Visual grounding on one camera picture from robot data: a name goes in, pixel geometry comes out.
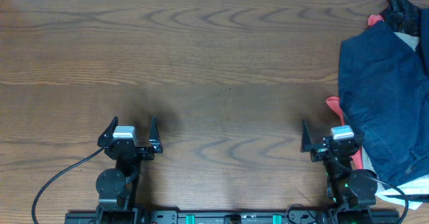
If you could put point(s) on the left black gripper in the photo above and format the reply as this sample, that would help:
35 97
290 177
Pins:
127 151

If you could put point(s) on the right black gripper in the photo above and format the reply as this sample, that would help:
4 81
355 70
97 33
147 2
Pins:
335 151

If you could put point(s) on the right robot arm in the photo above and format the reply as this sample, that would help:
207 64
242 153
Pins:
352 191

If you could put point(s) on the red garment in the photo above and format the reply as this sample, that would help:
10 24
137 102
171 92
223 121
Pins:
333 102

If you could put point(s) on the dark blue denim shorts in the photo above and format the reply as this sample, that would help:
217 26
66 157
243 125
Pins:
383 87

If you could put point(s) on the black patterned garment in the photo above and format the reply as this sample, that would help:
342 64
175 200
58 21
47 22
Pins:
402 16

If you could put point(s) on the beige khaki garment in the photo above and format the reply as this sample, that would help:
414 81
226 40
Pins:
412 42

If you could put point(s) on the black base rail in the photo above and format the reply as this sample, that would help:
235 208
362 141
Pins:
297 216

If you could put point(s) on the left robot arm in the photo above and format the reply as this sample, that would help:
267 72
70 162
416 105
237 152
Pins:
117 187

